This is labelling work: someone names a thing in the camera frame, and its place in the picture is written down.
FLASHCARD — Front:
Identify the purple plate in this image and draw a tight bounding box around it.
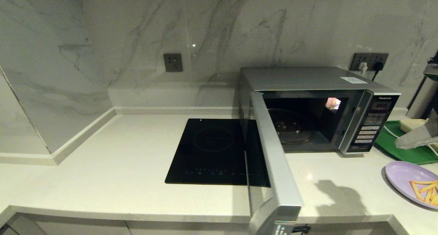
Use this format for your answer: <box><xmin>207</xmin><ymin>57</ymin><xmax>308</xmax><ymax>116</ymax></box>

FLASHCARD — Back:
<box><xmin>385</xmin><ymin>161</ymin><xmax>438</xmax><ymax>210</ymax></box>

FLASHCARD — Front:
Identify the microwave door with dark glass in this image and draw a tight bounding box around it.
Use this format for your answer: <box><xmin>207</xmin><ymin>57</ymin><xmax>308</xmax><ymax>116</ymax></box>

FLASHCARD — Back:
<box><xmin>244</xmin><ymin>91</ymin><xmax>312</xmax><ymax>235</ymax></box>

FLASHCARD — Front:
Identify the glass microwave turntable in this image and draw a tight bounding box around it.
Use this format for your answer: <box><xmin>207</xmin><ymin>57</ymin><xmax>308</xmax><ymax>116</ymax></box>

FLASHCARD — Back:
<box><xmin>274</xmin><ymin>108</ymin><xmax>317</xmax><ymax>144</ymax></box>

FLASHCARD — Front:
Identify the silver Panasonic microwave oven body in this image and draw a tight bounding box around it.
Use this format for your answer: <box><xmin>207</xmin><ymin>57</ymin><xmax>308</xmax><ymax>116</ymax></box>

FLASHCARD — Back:
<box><xmin>239</xmin><ymin>66</ymin><xmax>401</xmax><ymax>155</ymax></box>

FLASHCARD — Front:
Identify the beige power strip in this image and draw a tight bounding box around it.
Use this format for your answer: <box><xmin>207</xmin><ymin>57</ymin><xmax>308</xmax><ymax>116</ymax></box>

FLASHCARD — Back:
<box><xmin>400</xmin><ymin>119</ymin><xmax>438</xmax><ymax>152</ymax></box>

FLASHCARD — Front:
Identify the green plastic tray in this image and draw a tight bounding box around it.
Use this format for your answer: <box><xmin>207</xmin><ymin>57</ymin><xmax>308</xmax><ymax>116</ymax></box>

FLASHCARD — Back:
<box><xmin>374</xmin><ymin>121</ymin><xmax>438</xmax><ymax>165</ymax></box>

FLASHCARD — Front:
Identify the white paper label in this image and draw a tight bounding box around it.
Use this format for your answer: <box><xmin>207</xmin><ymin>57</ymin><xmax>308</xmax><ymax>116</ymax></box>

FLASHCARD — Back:
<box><xmin>340</xmin><ymin>76</ymin><xmax>368</xmax><ymax>84</ymax></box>

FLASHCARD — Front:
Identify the grey cabinet door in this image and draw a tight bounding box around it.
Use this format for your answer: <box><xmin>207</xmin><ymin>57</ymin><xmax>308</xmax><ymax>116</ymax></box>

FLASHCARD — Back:
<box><xmin>34</xmin><ymin>219</ymin><xmax>132</xmax><ymax>235</ymax></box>
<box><xmin>310</xmin><ymin>223</ymin><xmax>399</xmax><ymax>235</ymax></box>

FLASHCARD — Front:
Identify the black induction cooktop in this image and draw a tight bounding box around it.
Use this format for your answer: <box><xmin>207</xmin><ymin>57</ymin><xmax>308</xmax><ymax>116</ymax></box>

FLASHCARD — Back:
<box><xmin>165</xmin><ymin>119</ymin><xmax>247</xmax><ymax>185</ymax></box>

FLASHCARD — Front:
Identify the grey angled cabinet panel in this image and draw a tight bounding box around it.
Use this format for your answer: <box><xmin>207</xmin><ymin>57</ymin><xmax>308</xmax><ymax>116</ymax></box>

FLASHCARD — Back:
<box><xmin>0</xmin><ymin>214</ymin><xmax>47</xmax><ymax>235</ymax></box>

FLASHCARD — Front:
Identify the white power cable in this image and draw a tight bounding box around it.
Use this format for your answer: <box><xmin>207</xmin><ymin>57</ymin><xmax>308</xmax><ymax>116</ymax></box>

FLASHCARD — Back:
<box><xmin>383</xmin><ymin>125</ymin><xmax>438</xmax><ymax>158</ymax></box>

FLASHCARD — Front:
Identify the black power plug with cable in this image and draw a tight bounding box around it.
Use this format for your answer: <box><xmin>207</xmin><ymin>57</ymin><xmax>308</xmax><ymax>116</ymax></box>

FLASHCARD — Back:
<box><xmin>372</xmin><ymin>62</ymin><xmax>384</xmax><ymax>82</ymax></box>

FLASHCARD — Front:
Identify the grey double wall socket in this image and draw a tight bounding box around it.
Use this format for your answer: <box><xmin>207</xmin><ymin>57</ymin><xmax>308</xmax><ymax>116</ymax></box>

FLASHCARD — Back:
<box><xmin>350</xmin><ymin>53</ymin><xmax>389</xmax><ymax>71</ymax></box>

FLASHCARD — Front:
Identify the grey single wall socket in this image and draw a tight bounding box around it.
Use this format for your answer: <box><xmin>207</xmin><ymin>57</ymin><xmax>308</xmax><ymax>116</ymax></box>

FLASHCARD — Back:
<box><xmin>163</xmin><ymin>53</ymin><xmax>183</xmax><ymax>73</ymax></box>

